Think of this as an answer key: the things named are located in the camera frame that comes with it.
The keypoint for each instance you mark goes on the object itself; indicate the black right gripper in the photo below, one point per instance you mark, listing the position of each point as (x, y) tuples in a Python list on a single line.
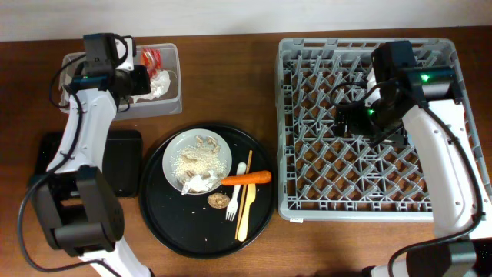
[(396, 135)]

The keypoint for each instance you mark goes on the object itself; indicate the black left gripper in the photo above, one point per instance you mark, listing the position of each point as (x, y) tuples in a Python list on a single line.
[(142, 83)]

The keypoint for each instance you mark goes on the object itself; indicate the white napkin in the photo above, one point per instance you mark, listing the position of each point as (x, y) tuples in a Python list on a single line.
[(198, 184), (159, 84)]

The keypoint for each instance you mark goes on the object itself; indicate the red snack wrapper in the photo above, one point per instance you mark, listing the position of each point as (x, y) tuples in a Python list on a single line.
[(151, 59)]

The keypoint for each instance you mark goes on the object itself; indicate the pile of rice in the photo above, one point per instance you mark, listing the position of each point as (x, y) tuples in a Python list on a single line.
[(200, 160)]

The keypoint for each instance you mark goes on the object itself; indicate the grey plate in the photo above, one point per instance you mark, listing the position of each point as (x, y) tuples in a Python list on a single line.
[(193, 137)]

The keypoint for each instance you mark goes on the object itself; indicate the orange carrot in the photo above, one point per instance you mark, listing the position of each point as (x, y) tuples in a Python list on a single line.
[(260, 177)]

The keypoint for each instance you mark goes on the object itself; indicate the brown mushroom slice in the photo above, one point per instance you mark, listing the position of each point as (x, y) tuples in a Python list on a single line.
[(218, 201)]

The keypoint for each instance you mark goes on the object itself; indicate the white plastic fork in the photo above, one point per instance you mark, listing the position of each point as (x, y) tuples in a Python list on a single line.
[(233, 204)]

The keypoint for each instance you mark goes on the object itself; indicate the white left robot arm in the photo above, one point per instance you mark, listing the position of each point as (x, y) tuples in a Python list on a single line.
[(76, 207)]

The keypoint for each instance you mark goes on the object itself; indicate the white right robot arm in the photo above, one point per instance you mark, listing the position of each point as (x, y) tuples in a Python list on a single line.
[(428, 104)]

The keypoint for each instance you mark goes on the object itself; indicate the grey dishwasher rack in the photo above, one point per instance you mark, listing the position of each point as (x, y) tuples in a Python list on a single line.
[(323, 177)]

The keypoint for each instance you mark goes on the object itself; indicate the clear plastic bin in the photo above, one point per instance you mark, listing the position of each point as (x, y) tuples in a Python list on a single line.
[(169, 103)]

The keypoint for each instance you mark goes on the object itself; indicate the black rectangular tray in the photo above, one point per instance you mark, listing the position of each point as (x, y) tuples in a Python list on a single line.
[(121, 161)]

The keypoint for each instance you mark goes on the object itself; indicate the wooden chopstick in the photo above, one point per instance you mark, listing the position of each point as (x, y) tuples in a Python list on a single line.
[(243, 196)]

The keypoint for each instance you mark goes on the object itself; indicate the wooden knife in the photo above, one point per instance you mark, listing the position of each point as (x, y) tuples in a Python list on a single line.
[(250, 198)]

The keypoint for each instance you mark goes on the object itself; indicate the round black tray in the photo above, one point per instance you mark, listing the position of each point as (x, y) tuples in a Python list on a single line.
[(187, 224)]

